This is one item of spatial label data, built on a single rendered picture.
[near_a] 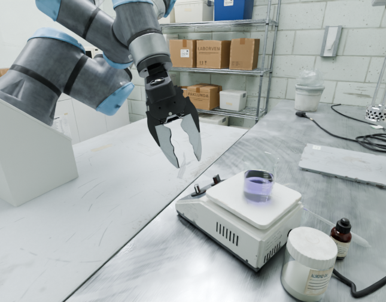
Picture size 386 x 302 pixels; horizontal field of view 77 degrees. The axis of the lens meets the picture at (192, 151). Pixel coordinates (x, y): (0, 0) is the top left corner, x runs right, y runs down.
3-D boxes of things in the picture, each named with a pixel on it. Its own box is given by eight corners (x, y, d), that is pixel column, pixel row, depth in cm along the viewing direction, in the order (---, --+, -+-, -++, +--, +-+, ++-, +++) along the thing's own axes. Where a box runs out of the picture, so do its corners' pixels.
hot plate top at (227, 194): (202, 195, 41) (202, 191, 41) (245, 172, 49) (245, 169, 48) (263, 232, 33) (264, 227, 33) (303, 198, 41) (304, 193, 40)
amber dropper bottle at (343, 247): (324, 243, 42) (334, 210, 39) (344, 248, 41) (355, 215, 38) (325, 256, 39) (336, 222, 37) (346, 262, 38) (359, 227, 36)
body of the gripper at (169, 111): (192, 117, 54) (174, 66, 54) (191, 112, 45) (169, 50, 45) (160, 129, 54) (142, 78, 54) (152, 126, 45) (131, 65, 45)
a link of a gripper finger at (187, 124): (210, 153, 52) (190, 115, 52) (212, 154, 46) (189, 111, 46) (198, 160, 52) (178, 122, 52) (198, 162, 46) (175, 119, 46)
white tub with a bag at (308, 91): (286, 109, 130) (292, 67, 122) (298, 105, 139) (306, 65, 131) (312, 114, 121) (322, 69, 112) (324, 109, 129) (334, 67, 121)
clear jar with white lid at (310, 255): (270, 275, 36) (278, 233, 33) (299, 261, 39) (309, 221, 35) (303, 312, 31) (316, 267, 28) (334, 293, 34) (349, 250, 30)
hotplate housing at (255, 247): (173, 213, 50) (172, 179, 46) (217, 189, 58) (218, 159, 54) (270, 287, 34) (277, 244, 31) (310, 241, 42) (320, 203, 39)
